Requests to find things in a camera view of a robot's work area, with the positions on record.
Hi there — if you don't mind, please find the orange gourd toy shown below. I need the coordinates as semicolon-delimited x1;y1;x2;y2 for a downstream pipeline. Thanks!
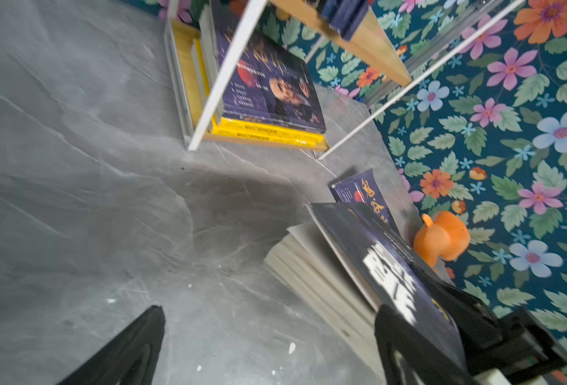
413;211;471;268

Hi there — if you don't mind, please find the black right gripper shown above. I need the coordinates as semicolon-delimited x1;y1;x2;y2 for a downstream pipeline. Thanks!
456;288;567;385

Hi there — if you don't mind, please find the yellow book under shelf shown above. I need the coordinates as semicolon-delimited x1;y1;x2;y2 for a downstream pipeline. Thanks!
191;38;328;152

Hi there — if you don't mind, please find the wooden white bookshelf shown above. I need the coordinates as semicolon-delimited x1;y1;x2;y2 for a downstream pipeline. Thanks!
165;1;508;170

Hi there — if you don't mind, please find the black wolf cover book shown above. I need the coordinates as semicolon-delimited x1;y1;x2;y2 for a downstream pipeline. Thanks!
264;203;467;380

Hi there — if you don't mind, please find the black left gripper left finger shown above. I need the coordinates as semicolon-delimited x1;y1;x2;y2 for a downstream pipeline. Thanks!
60;306;166;385

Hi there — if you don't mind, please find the blue book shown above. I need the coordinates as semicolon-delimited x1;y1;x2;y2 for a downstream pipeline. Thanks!
317;0;373;41

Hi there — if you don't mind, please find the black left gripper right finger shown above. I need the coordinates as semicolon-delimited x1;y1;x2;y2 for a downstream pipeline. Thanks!
374;306;477;384

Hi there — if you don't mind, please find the dark portrait book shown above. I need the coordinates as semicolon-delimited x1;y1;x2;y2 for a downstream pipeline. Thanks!
328;169;398;230
199;1;326;135

